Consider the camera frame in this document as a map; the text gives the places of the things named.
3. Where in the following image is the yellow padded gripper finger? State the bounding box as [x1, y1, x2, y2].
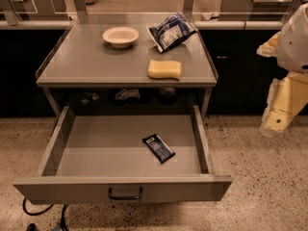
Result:
[260, 72, 308, 137]

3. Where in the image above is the grey background table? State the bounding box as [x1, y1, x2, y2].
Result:
[0, 0, 68, 21]
[218, 0, 293, 21]

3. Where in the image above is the grey counter cabinet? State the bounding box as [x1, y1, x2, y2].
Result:
[34, 14, 219, 120]

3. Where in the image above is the grey background table left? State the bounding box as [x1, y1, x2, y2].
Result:
[0, 0, 68, 21]

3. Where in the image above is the blue white snack bag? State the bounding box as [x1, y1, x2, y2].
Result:
[147, 13, 196, 53]

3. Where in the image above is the black floor cable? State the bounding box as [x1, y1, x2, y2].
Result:
[21, 197, 70, 231]

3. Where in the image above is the white bowl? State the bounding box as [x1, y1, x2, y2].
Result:
[102, 27, 140, 49]

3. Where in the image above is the grey horizontal rail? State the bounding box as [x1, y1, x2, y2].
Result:
[0, 21, 284, 30]

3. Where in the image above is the grey background table right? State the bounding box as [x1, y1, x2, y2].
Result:
[218, 0, 293, 21]

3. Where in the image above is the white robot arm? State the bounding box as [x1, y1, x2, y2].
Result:
[257, 4, 308, 137]

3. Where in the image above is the grey top drawer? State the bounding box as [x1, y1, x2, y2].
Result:
[13, 106, 232, 204]

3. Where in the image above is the yellow sponge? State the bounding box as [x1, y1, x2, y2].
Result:
[147, 60, 181, 80]

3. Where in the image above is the black drawer handle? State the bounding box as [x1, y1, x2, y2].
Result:
[108, 188, 143, 201]

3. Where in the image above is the blue rxbar wrapper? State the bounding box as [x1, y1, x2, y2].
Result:
[142, 134, 175, 164]

